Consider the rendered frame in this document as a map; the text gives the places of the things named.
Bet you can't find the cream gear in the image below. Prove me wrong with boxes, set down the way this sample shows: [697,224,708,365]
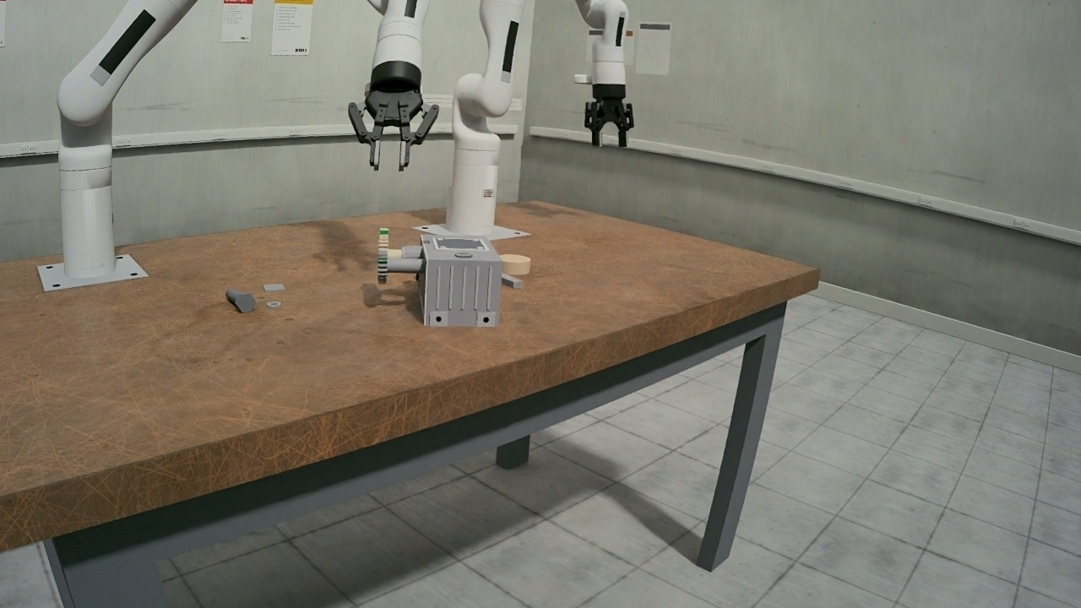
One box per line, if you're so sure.
[378,229,405,285]

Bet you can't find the grey rectangular bar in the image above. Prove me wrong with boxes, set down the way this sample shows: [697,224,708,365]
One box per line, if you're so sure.
[502,273,523,289]

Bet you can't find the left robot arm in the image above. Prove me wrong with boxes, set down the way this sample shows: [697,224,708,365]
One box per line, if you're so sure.
[446,0,629,235]

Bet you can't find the grey engine case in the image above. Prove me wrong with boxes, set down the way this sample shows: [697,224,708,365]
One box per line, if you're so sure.
[378,235,503,327]

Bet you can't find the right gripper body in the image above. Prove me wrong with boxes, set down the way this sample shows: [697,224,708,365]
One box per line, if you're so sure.
[365,60,423,128]

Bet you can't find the beige short cylinder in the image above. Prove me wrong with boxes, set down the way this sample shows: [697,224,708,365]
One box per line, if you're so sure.
[501,254,530,274]

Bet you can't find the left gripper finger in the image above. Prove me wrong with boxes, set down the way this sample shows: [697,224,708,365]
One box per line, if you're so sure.
[584,101,615,148]
[613,103,633,147]

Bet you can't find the grey hex bolt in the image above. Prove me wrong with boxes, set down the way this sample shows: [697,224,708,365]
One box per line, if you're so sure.
[225,288,255,313]

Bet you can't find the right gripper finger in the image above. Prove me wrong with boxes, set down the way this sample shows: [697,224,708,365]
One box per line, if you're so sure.
[399,96,439,171]
[348,95,389,171]

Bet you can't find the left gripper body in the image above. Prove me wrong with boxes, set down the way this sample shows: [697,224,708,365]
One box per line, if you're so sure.
[592,84,626,122]

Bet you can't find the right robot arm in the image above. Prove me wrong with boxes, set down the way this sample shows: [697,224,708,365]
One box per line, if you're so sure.
[57,0,431,278]

